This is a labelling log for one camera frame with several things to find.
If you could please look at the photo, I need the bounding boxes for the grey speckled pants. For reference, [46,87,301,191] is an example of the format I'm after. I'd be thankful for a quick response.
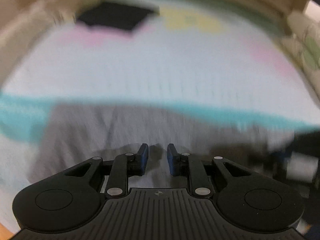
[28,105,294,188]

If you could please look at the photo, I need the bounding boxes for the floral white bed sheet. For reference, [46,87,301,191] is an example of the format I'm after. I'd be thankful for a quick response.
[1,0,319,232]

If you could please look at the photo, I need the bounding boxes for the cream leaf print pillow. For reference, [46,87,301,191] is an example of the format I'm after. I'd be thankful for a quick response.
[281,11,319,93]

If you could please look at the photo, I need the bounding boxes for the folded black garment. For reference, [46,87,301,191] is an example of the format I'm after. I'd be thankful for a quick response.
[76,2,159,32]

